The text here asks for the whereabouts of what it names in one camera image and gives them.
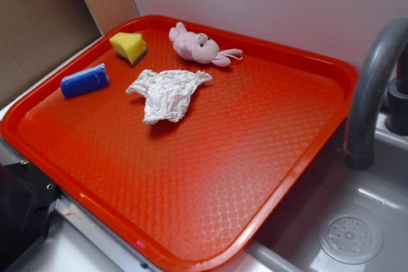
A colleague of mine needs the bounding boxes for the pink plush bunny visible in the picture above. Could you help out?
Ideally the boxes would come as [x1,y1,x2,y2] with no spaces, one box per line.
[168,22,244,67]

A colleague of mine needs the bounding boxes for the blue sponge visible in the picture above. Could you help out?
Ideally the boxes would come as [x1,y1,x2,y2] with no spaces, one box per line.
[60,63,109,98]

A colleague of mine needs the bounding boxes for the crumpled white cloth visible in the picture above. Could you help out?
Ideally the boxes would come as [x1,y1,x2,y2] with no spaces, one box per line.
[126,69,212,125]

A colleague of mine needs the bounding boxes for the grey toy sink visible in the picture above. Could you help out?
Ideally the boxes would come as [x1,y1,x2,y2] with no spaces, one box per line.
[247,115,407,271]

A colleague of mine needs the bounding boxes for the round sink drain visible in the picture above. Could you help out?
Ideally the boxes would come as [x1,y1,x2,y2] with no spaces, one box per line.
[317,210,383,265]

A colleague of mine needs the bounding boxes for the red plastic tray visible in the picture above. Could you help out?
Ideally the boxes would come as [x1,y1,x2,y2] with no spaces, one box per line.
[1,15,358,271]

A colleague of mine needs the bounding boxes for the brown cardboard panel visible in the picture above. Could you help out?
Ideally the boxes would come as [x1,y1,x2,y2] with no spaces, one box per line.
[1,0,138,107]

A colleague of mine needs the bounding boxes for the yellow green sponge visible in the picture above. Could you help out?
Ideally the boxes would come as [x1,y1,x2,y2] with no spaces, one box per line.
[109,32,147,66]

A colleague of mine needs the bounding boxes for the dark grey faucet knob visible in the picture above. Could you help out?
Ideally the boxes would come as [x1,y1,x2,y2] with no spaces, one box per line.
[385,78,408,136]

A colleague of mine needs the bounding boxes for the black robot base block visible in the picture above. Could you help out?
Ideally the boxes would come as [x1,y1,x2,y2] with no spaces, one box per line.
[1,163,59,271]

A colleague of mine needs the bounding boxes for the grey curved faucet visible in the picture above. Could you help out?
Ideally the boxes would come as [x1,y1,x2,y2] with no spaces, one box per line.
[344,17,407,170]

